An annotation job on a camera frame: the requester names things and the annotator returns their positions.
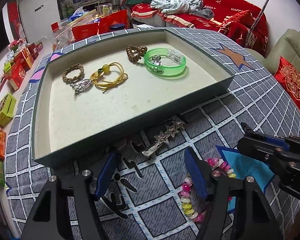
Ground green translucent bracelet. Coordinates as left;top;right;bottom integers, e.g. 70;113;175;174
143;47;187;77

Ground red gift bag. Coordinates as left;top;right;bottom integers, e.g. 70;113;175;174
99;9;133;33
72;23;100;42

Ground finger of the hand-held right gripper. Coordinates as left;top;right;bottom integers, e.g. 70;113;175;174
237;130;294;174

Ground black selfie stick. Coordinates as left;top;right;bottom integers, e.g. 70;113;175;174
245;0;283;48

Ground colourful bead bracelet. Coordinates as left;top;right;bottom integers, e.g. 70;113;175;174
180;158;237;222

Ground pale blue clothes pile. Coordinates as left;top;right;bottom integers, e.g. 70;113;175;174
150;0;214;18

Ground brown spiral hair tie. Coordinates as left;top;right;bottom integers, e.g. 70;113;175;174
126;45;147;62

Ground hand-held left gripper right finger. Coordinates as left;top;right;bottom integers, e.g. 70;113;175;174
184;147;283;240

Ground grey checked tablecloth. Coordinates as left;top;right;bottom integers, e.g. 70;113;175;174
4;26;300;240

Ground pink flower bouquet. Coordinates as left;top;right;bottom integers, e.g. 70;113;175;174
9;39;26;52

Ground sofa with red cover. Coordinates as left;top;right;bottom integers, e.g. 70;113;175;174
130;0;269;55

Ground green cardboard box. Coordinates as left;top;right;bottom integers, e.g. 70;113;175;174
0;92;17;127

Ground brown braided bracelet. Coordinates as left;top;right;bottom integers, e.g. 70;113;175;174
62;64;85;83

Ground yellow sunflower hair tie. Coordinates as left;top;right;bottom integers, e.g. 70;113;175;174
90;62;128;92

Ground blue tissue box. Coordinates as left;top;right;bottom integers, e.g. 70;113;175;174
70;7;87;21

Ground shallow grey-green box tray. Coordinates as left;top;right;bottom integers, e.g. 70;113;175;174
31;27;234;168

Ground silver rhinestone hair clip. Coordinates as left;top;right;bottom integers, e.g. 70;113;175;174
70;79;93;93

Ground silver star hair clip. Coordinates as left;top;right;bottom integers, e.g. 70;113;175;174
142;120;186;159

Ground stack of red gift boxes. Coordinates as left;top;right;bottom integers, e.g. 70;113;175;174
5;42;44;90

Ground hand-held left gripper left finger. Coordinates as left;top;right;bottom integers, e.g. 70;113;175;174
20;150;120;240

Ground beige armchair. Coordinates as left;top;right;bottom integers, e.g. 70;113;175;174
247;29;300;122

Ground red embroidered cushion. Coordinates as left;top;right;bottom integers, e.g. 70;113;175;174
274;57;300;120

